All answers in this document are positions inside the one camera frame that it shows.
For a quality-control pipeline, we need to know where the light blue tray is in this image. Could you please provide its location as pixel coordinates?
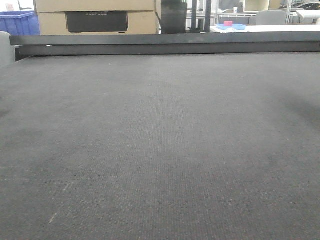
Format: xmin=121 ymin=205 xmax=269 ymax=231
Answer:
xmin=215 ymin=23 xmax=247 ymax=31

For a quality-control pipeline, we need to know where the black office chair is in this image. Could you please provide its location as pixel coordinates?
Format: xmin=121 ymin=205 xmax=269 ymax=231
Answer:
xmin=160 ymin=0 xmax=188 ymax=34

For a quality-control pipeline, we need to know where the large cardboard box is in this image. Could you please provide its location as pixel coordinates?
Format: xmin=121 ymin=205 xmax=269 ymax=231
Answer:
xmin=34 ymin=0 xmax=161 ymax=36

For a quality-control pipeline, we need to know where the grey chair back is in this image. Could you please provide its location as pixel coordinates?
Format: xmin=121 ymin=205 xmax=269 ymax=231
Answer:
xmin=255 ymin=10 xmax=287 ymax=26

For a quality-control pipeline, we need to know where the black conveyor side rail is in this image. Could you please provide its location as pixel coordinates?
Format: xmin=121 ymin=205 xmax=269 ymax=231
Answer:
xmin=9 ymin=31 xmax=320 ymax=57

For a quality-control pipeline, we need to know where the dark conveyor belt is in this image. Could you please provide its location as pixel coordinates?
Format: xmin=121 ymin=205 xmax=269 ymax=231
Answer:
xmin=0 ymin=53 xmax=320 ymax=240

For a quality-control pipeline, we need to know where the pink cup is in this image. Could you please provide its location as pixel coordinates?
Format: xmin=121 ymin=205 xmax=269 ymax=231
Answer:
xmin=223 ymin=20 xmax=233 ymax=27

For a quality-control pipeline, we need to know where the blue plastic crate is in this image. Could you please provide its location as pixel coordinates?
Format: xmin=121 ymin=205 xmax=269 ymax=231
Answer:
xmin=0 ymin=10 xmax=40 ymax=36

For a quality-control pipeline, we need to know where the white table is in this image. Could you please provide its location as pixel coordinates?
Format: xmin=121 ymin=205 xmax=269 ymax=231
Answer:
xmin=210 ymin=24 xmax=320 ymax=33

